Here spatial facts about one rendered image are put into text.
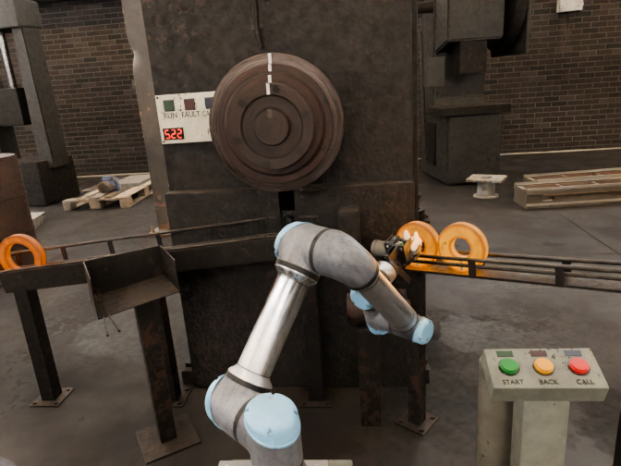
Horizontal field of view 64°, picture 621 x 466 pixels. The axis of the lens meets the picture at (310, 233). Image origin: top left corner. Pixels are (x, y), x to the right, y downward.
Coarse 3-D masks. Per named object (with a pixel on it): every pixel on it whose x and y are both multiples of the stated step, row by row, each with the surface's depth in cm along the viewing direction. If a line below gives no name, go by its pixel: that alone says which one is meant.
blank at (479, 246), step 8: (456, 224) 152; (464, 224) 151; (448, 232) 154; (456, 232) 153; (464, 232) 151; (472, 232) 149; (480, 232) 149; (440, 240) 157; (448, 240) 155; (472, 240) 150; (480, 240) 148; (440, 248) 158; (448, 248) 156; (472, 248) 150; (480, 248) 149; (488, 248) 150; (456, 256) 155; (464, 256) 155; (472, 256) 151; (480, 256) 149
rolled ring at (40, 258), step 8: (8, 240) 196; (16, 240) 195; (24, 240) 195; (32, 240) 196; (0, 248) 197; (8, 248) 198; (32, 248) 195; (40, 248) 197; (0, 256) 198; (8, 256) 200; (40, 256) 196; (8, 264) 199; (16, 264) 202; (40, 264) 197
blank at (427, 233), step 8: (408, 224) 163; (416, 224) 161; (424, 224) 161; (400, 232) 166; (408, 232) 164; (424, 232) 160; (432, 232) 159; (424, 240) 161; (432, 240) 159; (432, 248) 159; (416, 264) 165; (424, 264) 163
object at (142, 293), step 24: (96, 264) 169; (120, 264) 173; (144, 264) 178; (168, 264) 172; (96, 288) 171; (120, 288) 174; (144, 288) 171; (168, 288) 168; (96, 312) 153; (120, 312) 157; (144, 312) 168; (144, 336) 170; (144, 360) 175; (168, 408) 180; (144, 432) 189; (168, 432) 183; (192, 432) 187; (144, 456) 177
